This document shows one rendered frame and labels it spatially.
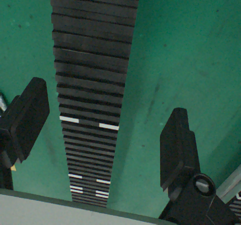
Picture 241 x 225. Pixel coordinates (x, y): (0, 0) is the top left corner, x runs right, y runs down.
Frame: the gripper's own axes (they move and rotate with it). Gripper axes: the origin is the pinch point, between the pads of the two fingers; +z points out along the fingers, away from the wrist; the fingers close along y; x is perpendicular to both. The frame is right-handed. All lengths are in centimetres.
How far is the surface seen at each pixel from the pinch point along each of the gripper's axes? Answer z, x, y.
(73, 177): 2.6, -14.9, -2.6
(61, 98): 3.0, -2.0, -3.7
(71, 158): 2.7, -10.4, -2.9
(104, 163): 2.6, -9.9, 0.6
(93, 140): 3.0, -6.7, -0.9
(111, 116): 2.9, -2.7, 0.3
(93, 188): 2.4, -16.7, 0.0
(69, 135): 3.0, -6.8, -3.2
